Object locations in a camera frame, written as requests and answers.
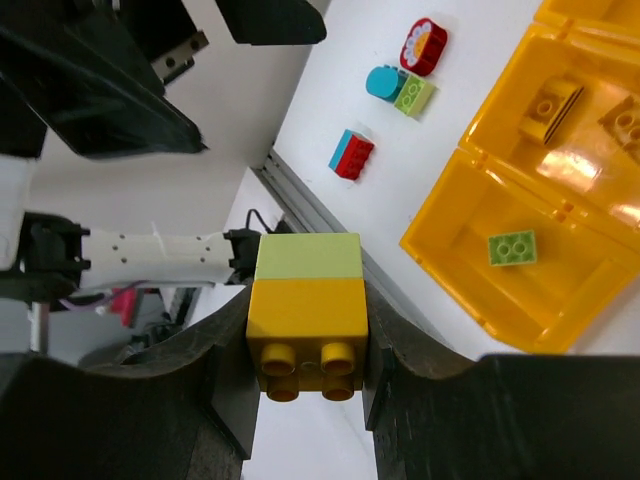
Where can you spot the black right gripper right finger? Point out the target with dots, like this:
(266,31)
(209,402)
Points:
(435,414)

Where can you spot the lime green lego brick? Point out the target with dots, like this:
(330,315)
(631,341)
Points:
(414,96)

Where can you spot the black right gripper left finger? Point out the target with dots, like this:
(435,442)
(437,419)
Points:
(183,409)

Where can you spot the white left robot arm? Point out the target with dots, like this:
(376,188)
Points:
(47,258)

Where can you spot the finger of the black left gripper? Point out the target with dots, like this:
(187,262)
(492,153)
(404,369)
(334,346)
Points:
(273,22)
(95,73)

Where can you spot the teal rounded lego brick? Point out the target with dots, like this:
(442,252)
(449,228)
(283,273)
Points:
(385,82)

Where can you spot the pale green lego brick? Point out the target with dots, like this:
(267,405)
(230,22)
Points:
(309,256)

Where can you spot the yellow long lego brick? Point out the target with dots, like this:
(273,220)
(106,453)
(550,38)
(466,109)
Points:
(621,123)

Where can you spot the lime green lego in bin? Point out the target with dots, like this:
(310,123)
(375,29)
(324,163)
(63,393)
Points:
(511,249)

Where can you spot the red flower lego brick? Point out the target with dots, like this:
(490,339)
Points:
(423,47)

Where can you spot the teal rectangular lego brick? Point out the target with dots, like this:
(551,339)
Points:
(340,149)

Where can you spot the red studded lego brick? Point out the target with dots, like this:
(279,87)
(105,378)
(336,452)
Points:
(354,158)

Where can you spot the yellow divided plastic bin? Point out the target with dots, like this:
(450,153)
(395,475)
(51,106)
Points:
(579,193)

